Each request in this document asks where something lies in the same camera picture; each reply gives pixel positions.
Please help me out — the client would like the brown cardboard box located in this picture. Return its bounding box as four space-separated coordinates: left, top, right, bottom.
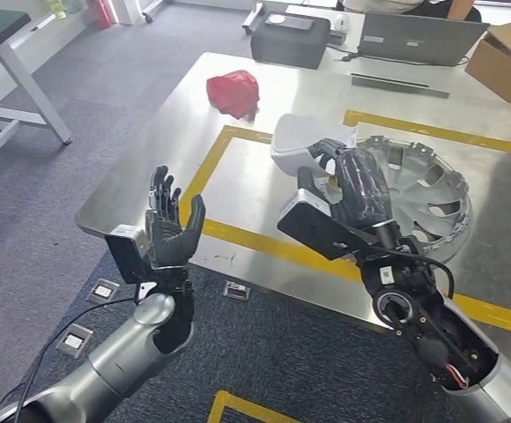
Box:
464 16 511 105

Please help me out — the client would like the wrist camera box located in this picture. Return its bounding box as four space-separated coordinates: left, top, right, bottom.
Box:
104 224 147 286
278 188 371 262

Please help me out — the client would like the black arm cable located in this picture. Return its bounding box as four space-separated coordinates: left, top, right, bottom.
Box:
0 297 137 423

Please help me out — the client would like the red fire extinguisher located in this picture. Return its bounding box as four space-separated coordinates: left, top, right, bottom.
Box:
88 0 113 30

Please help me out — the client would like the silver bar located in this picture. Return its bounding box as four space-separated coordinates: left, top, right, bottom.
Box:
242 1 266 36

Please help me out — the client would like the white curved plastic part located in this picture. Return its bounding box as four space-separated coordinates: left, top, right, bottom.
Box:
271 114 358 178

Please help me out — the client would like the person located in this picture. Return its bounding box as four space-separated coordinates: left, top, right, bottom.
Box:
337 0 483 23

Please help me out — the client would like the dark metal bar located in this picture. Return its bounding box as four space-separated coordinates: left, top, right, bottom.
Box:
351 72 450 100

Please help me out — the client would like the stainless steel workbench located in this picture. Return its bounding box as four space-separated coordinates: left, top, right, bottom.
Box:
73 51 511 381

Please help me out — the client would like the grey plastic wheel cover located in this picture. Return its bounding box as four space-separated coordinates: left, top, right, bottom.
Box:
325 135 474 263

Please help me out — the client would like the grey laptop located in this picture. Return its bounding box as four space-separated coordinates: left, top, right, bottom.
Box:
357 11 490 66

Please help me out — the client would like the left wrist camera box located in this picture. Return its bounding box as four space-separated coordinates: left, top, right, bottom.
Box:
104 224 147 286

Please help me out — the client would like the red crumpled cloth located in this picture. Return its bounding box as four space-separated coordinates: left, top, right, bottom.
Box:
205 70 261 122

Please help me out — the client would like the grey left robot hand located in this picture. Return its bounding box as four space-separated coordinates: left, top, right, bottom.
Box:
145 166 206 271

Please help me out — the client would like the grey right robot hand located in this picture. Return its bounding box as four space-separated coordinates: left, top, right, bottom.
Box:
297 137 394 230

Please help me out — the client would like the metal floor outlet plate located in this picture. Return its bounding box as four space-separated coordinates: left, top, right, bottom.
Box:
223 281 251 301
87 278 120 306
56 323 93 360

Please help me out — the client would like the yellow floor tape square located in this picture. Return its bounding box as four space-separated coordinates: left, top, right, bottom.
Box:
207 390 303 423

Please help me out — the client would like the black hard case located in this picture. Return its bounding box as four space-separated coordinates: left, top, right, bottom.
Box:
250 11 331 70

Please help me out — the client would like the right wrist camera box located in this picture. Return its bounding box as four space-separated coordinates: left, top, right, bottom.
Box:
278 188 371 262

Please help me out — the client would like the white back desk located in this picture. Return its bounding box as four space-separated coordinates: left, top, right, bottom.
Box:
242 0 511 109

